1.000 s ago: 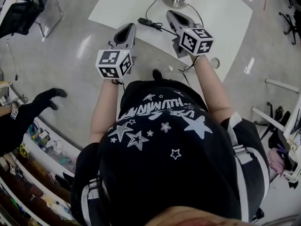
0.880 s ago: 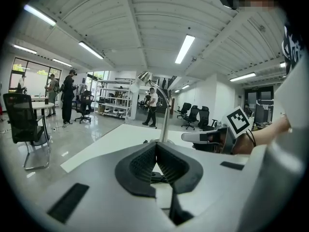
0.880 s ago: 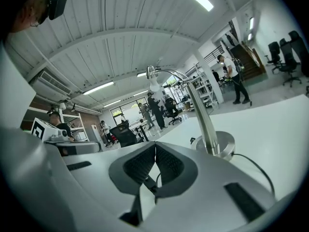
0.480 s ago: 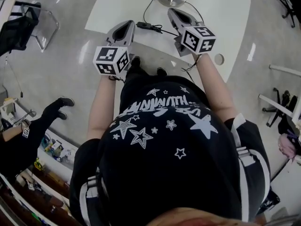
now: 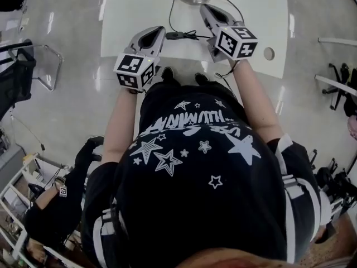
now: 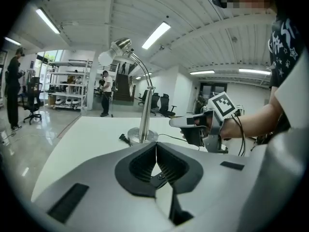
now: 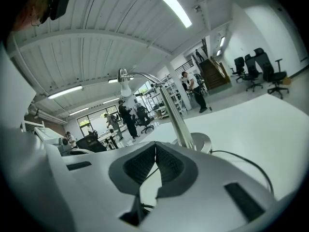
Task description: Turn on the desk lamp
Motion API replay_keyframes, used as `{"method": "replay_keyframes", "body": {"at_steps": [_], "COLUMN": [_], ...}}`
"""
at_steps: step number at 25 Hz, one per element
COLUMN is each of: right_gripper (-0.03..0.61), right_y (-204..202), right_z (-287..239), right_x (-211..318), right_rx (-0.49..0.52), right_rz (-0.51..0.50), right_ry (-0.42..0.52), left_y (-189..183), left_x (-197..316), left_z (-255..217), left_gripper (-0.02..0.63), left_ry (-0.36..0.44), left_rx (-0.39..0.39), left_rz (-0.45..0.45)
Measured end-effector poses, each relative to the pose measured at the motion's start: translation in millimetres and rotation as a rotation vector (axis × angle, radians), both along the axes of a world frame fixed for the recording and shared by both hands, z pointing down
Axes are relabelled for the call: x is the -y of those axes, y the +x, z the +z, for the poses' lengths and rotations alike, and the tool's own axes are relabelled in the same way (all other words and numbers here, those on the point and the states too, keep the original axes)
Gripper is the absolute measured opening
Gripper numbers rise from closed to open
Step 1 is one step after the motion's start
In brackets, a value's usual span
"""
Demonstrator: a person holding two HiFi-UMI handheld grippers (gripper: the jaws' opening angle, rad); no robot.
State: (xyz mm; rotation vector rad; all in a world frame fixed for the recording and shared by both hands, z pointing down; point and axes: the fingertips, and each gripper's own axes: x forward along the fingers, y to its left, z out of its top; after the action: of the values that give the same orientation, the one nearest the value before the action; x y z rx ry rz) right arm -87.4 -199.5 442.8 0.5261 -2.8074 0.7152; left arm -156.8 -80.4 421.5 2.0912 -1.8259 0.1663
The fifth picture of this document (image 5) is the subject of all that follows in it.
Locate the person's black star print shirt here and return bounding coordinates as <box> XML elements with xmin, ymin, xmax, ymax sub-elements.
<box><xmin>80</xmin><ymin>81</ymin><xmax>332</xmax><ymax>268</ymax></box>

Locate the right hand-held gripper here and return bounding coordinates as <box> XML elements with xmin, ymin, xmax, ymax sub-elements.
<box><xmin>200</xmin><ymin>4</ymin><xmax>259</xmax><ymax>63</ymax></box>

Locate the person's chin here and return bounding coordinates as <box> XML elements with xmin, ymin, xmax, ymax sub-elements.
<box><xmin>178</xmin><ymin>247</ymin><xmax>316</xmax><ymax>268</ymax></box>

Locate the black office chair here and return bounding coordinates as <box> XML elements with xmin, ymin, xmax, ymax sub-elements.
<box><xmin>306</xmin><ymin>149</ymin><xmax>357</xmax><ymax>206</ymax></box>
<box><xmin>322</xmin><ymin>62</ymin><xmax>357</xmax><ymax>112</ymax></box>

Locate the person's left black shoe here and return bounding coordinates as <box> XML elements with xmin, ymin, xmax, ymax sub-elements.
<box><xmin>161</xmin><ymin>66</ymin><xmax>175</xmax><ymax>85</ymax></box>

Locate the gray shoulder strap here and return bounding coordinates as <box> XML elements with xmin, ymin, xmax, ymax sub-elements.
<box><xmin>274</xmin><ymin>134</ymin><xmax>323</xmax><ymax>262</ymax></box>
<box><xmin>91</xmin><ymin>208</ymin><xmax>126</xmax><ymax>268</ymax></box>

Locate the white cluttered shelf unit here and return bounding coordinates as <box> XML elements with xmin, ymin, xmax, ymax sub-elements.
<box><xmin>0</xmin><ymin>151</ymin><xmax>84</xmax><ymax>268</ymax></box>

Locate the gray cabinet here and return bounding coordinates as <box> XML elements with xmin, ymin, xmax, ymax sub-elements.
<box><xmin>0</xmin><ymin>145</ymin><xmax>26</xmax><ymax>188</ymax></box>

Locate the person's left forearm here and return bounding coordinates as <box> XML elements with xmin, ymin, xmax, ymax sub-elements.
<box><xmin>102</xmin><ymin>87</ymin><xmax>146</xmax><ymax>166</ymax></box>

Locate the person's right forearm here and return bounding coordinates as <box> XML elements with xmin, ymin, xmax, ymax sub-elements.
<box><xmin>230</xmin><ymin>59</ymin><xmax>285</xmax><ymax>145</ymax></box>

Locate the thin black floor cable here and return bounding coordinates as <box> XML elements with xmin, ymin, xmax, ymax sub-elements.
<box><xmin>9</xmin><ymin>112</ymin><xmax>47</xmax><ymax>152</ymax></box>

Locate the black chair with chrome frame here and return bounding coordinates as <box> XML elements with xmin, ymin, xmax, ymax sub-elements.
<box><xmin>0</xmin><ymin>39</ymin><xmax>64</xmax><ymax>119</ymax></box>

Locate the black light cable with switch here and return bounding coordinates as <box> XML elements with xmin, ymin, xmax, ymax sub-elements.
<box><xmin>166</xmin><ymin>0</ymin><xmax>245</xmax><ymax>41</ymax></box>

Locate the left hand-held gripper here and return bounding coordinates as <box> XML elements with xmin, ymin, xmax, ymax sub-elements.
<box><xmin>113</xmin><ymin>25</ymin><xmax>166</xmax><ymax>92</ymax></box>

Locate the pink bag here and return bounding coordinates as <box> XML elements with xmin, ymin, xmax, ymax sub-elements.
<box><xmin>346</xmin><ymin>115</ymin><xmax>357</xmax><ymax>141</ymax></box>

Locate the white desk foot bar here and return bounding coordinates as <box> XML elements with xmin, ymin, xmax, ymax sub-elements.
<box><xmin>317</xmin><ymin>37</ymin><xmax>357</xmax><ymax>46</ymax></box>
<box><xmin>314</xmin><ymin>74</ymin><xmax>357</xmax><ymax>96</ymax></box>

